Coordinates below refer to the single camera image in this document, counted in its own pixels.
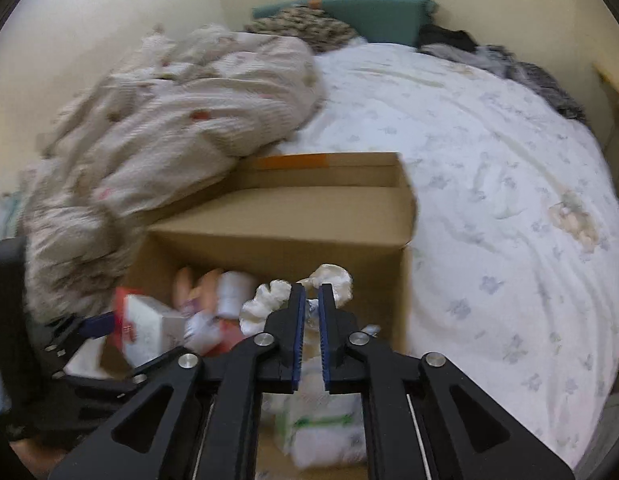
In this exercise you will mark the leopard print cloth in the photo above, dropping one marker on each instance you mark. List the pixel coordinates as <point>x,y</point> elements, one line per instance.
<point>317,28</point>

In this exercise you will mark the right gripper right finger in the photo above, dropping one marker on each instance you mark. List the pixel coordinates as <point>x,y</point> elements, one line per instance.
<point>340,340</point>

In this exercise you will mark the white red carton box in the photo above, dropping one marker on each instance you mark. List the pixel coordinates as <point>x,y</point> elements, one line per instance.
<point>145,328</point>

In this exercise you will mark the red small box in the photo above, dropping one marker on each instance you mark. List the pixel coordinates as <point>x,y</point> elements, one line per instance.
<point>230,335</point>

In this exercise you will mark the beige patterned blanket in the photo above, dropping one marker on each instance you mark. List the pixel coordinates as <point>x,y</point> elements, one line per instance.
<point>171,119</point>

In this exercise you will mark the brown cardboard box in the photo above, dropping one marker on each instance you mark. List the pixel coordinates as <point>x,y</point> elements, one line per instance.
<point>282,217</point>

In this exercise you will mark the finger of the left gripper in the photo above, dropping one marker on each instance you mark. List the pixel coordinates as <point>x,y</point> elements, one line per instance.
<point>97,326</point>

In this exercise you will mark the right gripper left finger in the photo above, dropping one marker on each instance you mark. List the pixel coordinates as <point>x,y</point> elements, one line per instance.
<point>281,368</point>

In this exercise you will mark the white green medicine box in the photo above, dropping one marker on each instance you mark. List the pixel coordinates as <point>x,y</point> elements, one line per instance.
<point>317,429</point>

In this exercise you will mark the white floral bed sheet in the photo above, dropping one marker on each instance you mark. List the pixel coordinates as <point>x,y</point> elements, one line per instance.
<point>515,256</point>

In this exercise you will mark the green pillow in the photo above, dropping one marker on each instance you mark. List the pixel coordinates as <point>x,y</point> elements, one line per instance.
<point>379,21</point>

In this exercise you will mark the white cap bottle in box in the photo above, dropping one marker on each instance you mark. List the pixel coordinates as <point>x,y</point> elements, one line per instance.
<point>234,290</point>

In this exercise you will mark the dark clothes pile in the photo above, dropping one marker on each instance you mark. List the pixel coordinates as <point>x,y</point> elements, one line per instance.
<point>458,46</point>

